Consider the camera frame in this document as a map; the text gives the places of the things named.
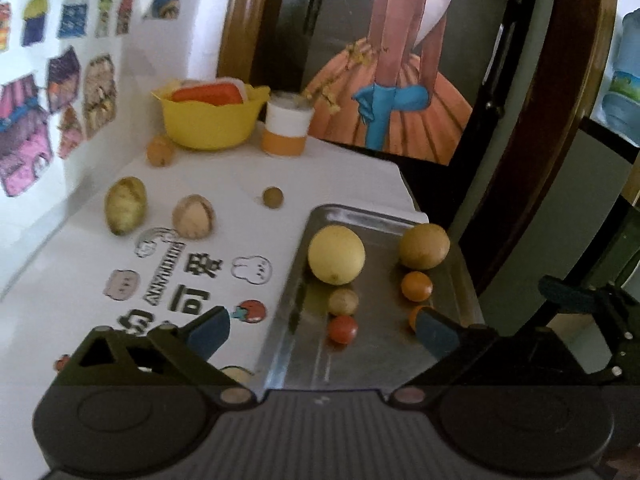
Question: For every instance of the beige peach fruit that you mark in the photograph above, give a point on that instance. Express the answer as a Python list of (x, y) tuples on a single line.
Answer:
[(193, 217)]

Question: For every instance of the small orange fruit by bowl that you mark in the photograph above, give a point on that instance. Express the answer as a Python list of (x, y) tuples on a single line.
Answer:
[(160, 151)]

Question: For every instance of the metal tray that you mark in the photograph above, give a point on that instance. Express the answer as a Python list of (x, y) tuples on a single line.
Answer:
[(297, 353)]

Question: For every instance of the small red tomato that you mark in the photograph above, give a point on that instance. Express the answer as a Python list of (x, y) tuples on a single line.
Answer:
[(343, 329)]

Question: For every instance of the small orange tangerine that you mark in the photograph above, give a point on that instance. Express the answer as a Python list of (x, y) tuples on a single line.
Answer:
[(416, 286)]

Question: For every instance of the yellow flower sprig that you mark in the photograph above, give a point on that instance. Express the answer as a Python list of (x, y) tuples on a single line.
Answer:
[(326, 86)]

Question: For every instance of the colourful house drawings sheet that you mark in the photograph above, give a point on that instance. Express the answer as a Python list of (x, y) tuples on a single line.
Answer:
[(26, 108)]

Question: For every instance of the large yellow lemon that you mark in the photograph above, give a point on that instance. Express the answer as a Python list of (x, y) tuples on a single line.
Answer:
[(336, 255)]

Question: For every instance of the orange sponge in bowl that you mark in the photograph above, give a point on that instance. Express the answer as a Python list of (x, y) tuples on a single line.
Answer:
[(217, 94)]

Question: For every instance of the white orange cup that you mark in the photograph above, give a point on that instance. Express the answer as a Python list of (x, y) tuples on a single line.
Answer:
[(288, 118)]

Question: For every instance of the small tan kiwi fruit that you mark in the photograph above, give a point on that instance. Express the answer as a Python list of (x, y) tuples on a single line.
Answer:
[(343, 301)]

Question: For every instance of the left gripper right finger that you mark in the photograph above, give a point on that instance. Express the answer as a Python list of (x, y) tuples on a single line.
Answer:
[(457, 349)]

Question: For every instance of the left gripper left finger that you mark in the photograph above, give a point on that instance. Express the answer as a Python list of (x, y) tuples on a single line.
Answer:
[(188, 348)]

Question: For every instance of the yellow plastic bowl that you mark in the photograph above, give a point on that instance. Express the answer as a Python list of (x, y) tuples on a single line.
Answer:
[(202, 126)]

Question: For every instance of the woman in dress painting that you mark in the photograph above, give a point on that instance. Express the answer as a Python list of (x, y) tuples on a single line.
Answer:
[(402, 104)]

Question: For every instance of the brown round pear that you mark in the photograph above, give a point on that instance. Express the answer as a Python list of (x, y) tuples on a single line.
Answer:
[(424, 246)]

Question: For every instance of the green oval mango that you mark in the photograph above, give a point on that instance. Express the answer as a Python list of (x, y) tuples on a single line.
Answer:
[(125, 205)]

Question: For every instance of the small brown round fruit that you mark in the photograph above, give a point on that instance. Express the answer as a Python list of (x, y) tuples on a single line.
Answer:
[(273, 197)]

